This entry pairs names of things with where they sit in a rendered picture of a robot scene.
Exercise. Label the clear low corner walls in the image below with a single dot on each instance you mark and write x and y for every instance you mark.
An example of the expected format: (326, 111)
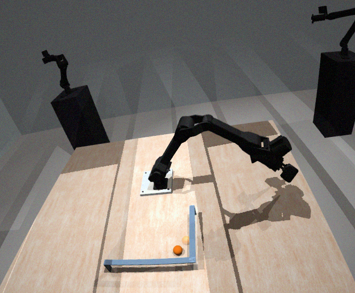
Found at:
(158, 268)

